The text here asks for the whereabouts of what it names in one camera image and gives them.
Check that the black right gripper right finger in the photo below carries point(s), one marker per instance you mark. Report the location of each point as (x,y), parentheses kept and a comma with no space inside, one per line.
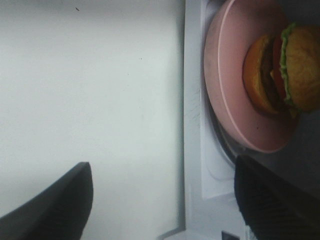
(272,207)

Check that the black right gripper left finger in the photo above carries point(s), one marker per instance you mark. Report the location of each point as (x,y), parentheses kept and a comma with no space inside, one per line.
(60,212)

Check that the burger with lettuce and cheese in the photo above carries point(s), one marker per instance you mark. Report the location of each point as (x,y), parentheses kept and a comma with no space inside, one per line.
(282,72)

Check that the pink round plate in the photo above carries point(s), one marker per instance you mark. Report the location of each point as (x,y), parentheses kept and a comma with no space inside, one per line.
(233,29)

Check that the white microwave oven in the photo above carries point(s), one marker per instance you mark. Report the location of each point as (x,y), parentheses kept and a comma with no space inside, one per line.
(211,208)

